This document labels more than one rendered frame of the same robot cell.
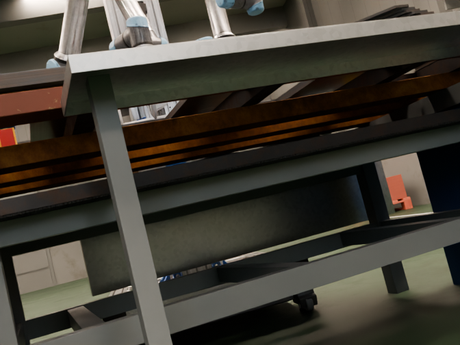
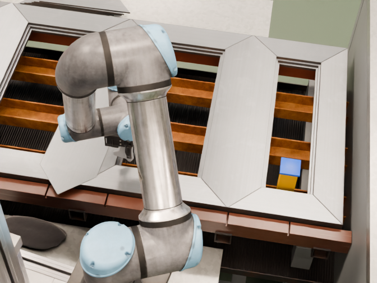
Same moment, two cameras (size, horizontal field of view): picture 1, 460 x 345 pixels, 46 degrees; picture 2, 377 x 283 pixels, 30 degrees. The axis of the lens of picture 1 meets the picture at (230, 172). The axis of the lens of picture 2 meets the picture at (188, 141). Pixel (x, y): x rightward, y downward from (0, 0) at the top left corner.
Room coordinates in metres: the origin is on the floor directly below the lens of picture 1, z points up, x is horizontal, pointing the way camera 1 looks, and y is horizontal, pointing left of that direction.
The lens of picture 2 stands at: (2.90, 0.97, 2.56)
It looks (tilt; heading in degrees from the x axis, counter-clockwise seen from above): 51 degrees down; 208
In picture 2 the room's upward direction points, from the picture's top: 3 degrees clockwise
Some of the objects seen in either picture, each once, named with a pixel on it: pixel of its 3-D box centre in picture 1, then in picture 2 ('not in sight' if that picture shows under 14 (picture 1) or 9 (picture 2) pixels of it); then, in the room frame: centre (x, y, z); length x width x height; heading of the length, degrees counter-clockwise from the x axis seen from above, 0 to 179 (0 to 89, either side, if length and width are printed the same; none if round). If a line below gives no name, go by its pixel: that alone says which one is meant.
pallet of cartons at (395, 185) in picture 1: (362, 200); not in sight; (8.38, -1.87, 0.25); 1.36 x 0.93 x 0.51; 11
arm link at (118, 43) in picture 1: (128, 45); (122, 118); (1.93, 0.25, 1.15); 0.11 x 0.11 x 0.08; 45
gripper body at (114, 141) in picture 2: not in sight; (121, 127); (1.85, 0.18, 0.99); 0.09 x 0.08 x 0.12; 111
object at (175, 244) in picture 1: (248, 206); not in sight; (2.13, -0.04, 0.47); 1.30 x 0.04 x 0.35; 111
